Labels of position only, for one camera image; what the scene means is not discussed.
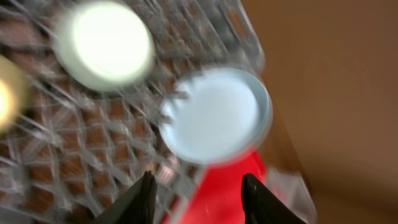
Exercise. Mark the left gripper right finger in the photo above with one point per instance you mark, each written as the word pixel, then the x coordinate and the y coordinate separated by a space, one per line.
pixel 261 206

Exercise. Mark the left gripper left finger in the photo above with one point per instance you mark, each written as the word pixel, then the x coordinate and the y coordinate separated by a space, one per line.
pixel 135 206

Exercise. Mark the light blue plate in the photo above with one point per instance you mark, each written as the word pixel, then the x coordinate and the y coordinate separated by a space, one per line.
pixel 226 111

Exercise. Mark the green bowl with food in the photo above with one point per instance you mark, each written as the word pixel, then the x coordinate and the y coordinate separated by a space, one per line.
pixel 104 45

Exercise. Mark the yellow plastic cup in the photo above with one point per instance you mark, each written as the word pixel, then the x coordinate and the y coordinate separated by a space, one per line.
pixel 14 93

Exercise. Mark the grey dishwasher rack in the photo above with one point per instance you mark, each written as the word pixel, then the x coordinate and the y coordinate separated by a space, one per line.
pixel 75 151

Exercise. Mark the red plastic tray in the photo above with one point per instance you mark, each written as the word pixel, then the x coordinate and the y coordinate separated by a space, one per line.
pixel 217 198

